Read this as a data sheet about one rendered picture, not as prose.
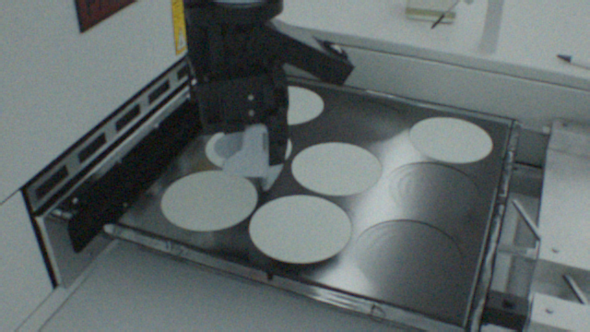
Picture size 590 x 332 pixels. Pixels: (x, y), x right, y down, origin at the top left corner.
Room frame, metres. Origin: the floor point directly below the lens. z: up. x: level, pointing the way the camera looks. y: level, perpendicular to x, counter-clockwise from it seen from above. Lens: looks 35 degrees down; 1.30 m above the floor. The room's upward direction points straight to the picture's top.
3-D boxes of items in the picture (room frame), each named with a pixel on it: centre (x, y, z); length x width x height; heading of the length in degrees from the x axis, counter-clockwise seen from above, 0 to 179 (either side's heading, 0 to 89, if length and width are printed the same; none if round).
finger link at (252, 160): (0.50, 0.04, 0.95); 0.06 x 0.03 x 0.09; 109
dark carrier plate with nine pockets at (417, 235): (0.56, -0.05, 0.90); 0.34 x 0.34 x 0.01; 68
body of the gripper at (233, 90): (0.51, 0.05, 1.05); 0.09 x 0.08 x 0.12; 109
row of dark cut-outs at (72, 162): (0.63, 0.16, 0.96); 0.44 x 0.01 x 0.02; 158
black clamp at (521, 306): (0.35, -0.18, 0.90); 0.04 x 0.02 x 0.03; 68
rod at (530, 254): (0.43, -0.21, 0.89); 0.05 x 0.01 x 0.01; 68
